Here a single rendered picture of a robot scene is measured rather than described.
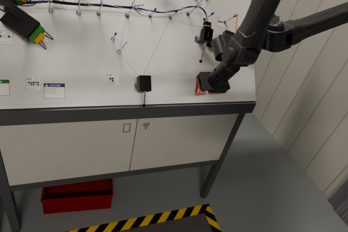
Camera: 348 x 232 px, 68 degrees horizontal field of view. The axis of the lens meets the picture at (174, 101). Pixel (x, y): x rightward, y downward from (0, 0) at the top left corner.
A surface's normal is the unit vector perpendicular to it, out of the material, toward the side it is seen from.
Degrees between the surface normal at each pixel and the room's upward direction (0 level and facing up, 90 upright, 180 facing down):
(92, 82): 51
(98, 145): 90
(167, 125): 90
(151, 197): 0
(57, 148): 90
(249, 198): 0
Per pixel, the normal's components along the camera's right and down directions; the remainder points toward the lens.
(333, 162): -0.92, 0.05
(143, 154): 0.31, 0.60
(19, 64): 0.36, -0.04
